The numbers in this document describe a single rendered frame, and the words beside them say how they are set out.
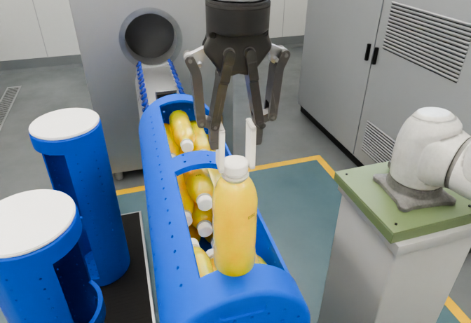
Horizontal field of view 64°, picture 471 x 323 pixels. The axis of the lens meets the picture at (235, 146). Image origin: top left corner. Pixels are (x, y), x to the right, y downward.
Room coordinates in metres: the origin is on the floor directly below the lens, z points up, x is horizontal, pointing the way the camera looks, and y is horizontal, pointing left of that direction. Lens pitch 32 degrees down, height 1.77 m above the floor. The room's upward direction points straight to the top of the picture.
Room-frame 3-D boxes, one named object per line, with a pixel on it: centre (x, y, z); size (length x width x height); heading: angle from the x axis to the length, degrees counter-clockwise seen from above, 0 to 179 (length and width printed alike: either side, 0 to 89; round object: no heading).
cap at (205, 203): (0.73, 0.08, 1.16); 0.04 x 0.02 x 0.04; 105
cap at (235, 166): (0.45, 0.00, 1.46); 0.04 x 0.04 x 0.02
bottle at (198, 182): (0.83, 0.10, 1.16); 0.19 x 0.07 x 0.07; 15
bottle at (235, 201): (0.45, 0.00, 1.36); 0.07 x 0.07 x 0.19
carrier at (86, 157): (1.40, 0.72, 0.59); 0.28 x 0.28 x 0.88
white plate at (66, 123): (1.40, 0.72, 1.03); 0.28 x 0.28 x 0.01
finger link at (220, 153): (0.45, 0.02, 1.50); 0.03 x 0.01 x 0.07; 13
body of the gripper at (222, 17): (0.45, 0.00, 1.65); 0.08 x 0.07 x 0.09; 103
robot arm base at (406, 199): (0.95, -0.55, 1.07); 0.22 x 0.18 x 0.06; 11
